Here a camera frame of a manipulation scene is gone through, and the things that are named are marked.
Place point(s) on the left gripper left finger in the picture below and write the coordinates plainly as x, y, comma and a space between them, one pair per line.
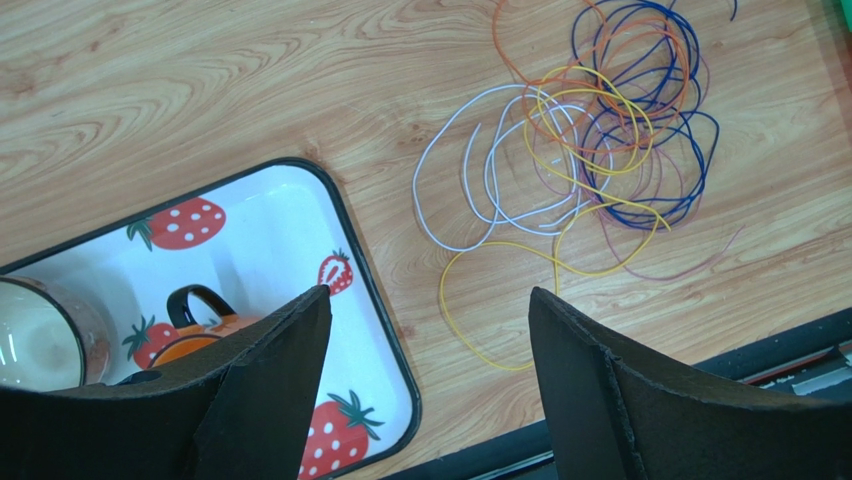
237, 409

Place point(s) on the strawberry pattern tray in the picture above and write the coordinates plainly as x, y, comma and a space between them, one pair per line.
258, 239

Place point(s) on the orange glass mug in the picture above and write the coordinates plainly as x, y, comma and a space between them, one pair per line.
192, 335

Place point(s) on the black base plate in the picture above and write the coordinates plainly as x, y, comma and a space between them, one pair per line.
781, 362

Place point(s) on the near green plastic bin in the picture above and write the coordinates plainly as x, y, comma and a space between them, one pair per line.
846, 8

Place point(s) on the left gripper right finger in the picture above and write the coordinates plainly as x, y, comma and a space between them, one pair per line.
617, 409

